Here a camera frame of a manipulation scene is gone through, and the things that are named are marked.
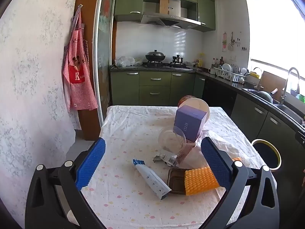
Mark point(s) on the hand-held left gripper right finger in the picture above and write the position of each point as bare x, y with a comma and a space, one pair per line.
215, 164

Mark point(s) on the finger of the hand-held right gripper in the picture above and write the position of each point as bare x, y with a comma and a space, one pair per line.
301, 137

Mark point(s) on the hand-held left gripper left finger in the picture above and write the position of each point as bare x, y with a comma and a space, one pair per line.
91, 164

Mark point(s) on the orange spiky pad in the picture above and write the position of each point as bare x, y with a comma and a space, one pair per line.
200, 181

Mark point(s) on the black bin with yellow rim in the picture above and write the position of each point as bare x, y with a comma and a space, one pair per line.
264, 155

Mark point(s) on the brown plastic container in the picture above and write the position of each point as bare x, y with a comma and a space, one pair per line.
176, 181

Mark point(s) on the snack wrapper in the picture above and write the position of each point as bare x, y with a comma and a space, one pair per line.
170, 159

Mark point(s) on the purple cardboard box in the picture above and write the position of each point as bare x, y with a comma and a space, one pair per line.
188, 121

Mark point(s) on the clear plastic cup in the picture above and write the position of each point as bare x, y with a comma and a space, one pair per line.
168, 140

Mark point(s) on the white squeeze tube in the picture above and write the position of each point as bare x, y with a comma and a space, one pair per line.
152, 181

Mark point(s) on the round paper tub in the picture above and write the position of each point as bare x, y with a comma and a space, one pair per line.
197, 103

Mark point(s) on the steel kitchen sink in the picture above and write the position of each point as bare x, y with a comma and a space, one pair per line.
290, 113

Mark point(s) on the steel faucet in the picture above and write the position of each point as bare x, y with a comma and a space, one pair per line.
283, 93

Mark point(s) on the white printed tablecloth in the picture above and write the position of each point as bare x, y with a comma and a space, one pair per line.
133, 133

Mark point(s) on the wooden cutting board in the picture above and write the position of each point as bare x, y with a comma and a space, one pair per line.
274, 81

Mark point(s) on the dark kitchen countertop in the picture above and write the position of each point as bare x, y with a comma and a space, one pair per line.
221, 79

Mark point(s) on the red checked apron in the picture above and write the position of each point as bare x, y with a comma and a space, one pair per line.
76, 76

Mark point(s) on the white dish rack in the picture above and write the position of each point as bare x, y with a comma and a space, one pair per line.
226, 75

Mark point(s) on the green base cabinet unit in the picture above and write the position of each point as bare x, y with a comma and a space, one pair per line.
154, 85

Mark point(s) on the dark sauce bottle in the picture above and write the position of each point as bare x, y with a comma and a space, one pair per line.
221, 61

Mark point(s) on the yellow bottle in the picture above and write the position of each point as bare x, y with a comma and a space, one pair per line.
200, 60

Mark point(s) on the white plastic bag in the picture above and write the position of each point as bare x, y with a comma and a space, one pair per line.
124, 61

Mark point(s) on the small metal kettle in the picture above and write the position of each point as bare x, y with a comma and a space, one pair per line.
178, 59

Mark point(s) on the gas stove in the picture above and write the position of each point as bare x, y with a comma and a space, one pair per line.
164, 65

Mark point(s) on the window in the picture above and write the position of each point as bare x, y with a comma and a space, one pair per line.
274, 28

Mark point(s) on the glass sliding door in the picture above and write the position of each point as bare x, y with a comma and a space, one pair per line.
104, 52

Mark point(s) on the black wok with lid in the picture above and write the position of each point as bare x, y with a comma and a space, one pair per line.
154, 56

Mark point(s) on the steel range hood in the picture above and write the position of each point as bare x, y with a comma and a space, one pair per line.
166, 20

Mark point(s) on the pink wall hanging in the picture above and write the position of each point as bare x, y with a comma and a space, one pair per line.
224, 43

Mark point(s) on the brown wooden door frame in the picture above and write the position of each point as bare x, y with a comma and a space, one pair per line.
89, 9

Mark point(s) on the green wall cabinet unit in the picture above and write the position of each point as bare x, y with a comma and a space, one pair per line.
128, 2

